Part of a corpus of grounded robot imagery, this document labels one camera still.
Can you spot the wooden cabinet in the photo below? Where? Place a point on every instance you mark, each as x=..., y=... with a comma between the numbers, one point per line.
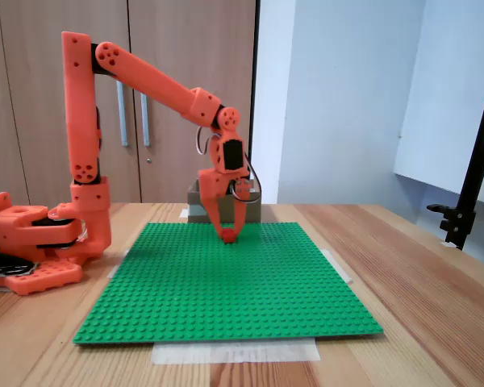
x=185, y=40

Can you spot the black camera stand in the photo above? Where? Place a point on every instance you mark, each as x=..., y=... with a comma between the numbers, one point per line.
x=453, y=227

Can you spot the wide masking tape strip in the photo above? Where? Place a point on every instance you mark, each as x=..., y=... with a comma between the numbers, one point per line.
x=234, y=354

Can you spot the open cardboard box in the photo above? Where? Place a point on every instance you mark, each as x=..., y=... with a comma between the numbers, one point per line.
x=252, y=213

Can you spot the red lego block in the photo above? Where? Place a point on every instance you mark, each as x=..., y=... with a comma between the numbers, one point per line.
x=229, y=238

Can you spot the small white tape piece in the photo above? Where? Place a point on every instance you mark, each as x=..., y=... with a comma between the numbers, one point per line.
x=447, y=245

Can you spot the green lego baseplate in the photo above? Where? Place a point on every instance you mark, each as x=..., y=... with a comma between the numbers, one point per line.
x=226, y=290

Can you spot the small masking tape piece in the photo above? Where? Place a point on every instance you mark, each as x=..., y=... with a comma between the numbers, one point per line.
x=184, y=213

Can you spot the white wall panel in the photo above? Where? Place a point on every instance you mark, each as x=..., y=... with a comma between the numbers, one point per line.
x=447, y=101

